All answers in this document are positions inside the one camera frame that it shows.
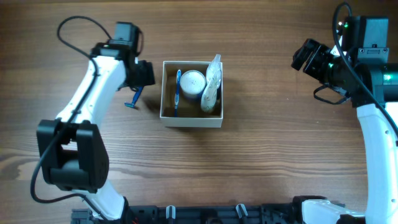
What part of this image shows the blue disposable razor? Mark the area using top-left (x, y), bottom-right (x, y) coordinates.
top-left (124, 86), bottom-right (144, 109)

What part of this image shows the blue white toothbrush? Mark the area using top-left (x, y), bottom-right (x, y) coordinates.
top-left (174, 70), bottom-right (182, 117)

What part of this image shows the white cardboard box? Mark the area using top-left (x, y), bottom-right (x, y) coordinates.
top-left (160, 61), bottom-right (224, 128)

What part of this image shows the white cream tube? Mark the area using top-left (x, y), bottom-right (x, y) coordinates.
top-left (201, 70), bottom-right (222, 113)

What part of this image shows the dark blue spray bottle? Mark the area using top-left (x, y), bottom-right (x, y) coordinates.
top-left (206, 54), bottom-right (222, 100)

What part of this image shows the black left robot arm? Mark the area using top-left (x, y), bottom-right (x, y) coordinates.
top-left (30, 22), bottom-right (155, 223)

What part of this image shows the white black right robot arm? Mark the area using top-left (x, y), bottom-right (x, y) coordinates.
top-left (291, 16), bottom-right (397, 223)

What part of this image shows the black right camera cable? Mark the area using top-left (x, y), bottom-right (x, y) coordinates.
top-left (331, 2), bottom-right (398, 138)

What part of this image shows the black camera cable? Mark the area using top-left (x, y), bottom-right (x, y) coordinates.
top-left (30, 15), bottom-right (146, 218)
top-left (331, 2), bottom-right (398, 138)

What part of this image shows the black left camera cable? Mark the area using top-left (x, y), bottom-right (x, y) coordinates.
top-left (30, 15), bottom-right (146, 218)

